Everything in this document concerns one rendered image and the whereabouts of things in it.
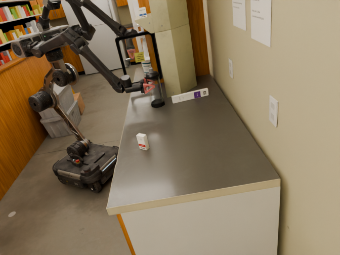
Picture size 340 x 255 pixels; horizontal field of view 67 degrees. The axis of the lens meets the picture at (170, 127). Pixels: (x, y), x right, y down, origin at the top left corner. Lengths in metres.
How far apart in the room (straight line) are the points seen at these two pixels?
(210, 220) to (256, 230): 0.23
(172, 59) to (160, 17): 0.28
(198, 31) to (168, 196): 1.50
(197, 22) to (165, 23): 0.46
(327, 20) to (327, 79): 0.14
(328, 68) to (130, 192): 0.83
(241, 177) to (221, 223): 0.23
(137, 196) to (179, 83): 1.05
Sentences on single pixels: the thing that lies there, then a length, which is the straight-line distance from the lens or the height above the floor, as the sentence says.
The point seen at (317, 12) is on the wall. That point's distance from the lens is 0.79.
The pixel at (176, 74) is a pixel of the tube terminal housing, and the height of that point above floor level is 1.11.
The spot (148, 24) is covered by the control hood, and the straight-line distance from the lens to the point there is 1.80.
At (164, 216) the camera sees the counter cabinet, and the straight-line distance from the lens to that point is 1.12.
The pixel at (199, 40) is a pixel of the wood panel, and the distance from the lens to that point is 2.22.
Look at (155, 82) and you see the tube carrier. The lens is 1.73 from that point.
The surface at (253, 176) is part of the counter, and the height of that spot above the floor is 0.94.
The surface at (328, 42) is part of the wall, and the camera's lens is 0.75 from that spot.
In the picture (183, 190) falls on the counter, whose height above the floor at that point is 0.94.
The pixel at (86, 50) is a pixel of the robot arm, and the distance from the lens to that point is 1.77.
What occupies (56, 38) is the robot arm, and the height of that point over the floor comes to 1.49.
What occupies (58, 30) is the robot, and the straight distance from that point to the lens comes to 2.39.
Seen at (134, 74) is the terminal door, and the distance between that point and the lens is 2.17.
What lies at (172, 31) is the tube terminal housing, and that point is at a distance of 1.82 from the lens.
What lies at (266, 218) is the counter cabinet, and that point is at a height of 0.73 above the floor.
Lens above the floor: 1.66
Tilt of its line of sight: 29 degrees down
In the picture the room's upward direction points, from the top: 11 degrees counter-clockwise
